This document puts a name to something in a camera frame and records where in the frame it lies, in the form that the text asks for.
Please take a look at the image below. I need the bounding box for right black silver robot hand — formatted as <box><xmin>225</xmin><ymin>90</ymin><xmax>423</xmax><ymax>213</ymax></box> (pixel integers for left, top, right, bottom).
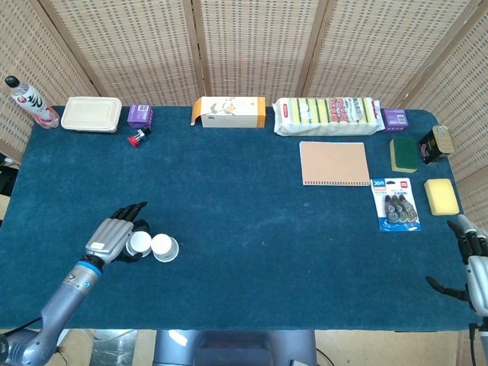
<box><xmin>425</xmin><ymin>214</ymin><xmax>488</xmax><ymax>313</ymax></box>

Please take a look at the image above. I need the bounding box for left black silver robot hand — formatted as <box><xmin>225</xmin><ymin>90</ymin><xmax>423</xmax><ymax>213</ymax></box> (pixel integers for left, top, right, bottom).
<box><xmin>84</xmin><ymin>201</ymin><xmax>152</xmax><ymax>265</ymax></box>

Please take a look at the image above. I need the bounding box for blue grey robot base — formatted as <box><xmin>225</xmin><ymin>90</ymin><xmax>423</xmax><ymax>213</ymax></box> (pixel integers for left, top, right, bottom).
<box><xmin>153</xmin><ymin>329</ymin><xmax>318</xmax><ymax>366</ymax></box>

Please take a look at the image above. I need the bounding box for yellow sponge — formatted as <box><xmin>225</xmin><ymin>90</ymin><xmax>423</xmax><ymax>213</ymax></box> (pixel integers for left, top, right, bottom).
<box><xmin>423</xmin><ymin>178</ymin><xmax>461</xmax><ymax>217</ymax></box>

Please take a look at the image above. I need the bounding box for blue correction tape pack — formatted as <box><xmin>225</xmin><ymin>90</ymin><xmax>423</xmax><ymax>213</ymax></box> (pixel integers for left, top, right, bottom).
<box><xmin>370</xmin><ymin>177</ymin><xmax>422</xmax><ymax>233</ymax></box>

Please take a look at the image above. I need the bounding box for shiny metal plate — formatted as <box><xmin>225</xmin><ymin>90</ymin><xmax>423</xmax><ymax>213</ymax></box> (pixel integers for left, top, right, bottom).
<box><xmin>90</xmin><ymin>329</ymin><xmax>138</xmax><ymax>366</ymax></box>

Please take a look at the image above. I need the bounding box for beige lidded food container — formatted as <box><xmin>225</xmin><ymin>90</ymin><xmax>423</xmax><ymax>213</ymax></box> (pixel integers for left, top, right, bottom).
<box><xmin>60</xmin><ymin>96</ymin><xmax>124</xmax><ymax>133</ymax></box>

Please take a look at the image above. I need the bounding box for purple box with barcode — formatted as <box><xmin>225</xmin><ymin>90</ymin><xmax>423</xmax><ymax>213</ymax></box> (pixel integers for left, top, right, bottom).
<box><xmin>127</xmin><ymin>104</ymin><xmax>154</xmax><ymax>129</ymax></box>

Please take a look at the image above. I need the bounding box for black tin can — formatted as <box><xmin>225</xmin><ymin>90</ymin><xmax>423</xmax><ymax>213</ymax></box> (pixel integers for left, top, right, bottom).
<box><xmin>417</xmin><ymin>125</ymin><xmax>455</xmax><ymax>166</ymax></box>

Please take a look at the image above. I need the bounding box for blue table cloth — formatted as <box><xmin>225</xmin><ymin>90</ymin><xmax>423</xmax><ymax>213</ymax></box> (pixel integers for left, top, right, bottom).
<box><xmin>0</xmin><ymin>105</ymin><xmax>472</xmax><ymax>332</ymax></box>

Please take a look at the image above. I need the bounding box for green scouring sponge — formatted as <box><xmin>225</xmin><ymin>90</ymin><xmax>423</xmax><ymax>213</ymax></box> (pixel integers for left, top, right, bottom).
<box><xmin>389</xmin><ymin>137</ymin><xmax>420</xmax><ymax>174</ymax></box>

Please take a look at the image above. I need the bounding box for clear plastic drink bottle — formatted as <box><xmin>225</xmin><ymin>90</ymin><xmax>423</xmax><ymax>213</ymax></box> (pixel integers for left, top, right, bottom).
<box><xmin>4</xmin><ymin>75</ymin><xmax>61</xmax><ymax>130</ymax></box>

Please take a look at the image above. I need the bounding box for white orange carton box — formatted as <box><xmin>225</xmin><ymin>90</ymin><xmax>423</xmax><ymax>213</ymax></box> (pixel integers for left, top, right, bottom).
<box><xmin>189</xmin><ymin>95</ymin><xmax>267</xmax><ymax>130</ymax></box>

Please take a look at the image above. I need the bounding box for purple box with label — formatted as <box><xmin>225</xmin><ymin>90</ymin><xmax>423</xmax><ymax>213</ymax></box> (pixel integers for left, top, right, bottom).
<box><xmin>382</xmin><ymin>108</ymin><xmax>409</xmax><ymax>133</ymax></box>

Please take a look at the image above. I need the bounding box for tan spiral notebook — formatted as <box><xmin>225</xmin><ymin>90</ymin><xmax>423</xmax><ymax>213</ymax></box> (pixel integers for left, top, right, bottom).
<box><xmin>299</xmin><ymin>141</ymin><xmax>371</xmax><ymax>187</ymax></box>

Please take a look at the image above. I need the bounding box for pack of yellow sponges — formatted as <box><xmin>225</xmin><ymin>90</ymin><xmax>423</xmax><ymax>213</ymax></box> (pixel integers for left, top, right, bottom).
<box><xmin>273</xmin><ymin>96</ymin><xmax>384</xmax><ymax>137</ymax></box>

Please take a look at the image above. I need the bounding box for bamboo folding screen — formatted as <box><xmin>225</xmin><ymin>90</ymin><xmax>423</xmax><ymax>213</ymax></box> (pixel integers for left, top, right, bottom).
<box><xmin>0</xmin><ymin>0</ymin><xmax>488</xmax><ymax>237</ymax></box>

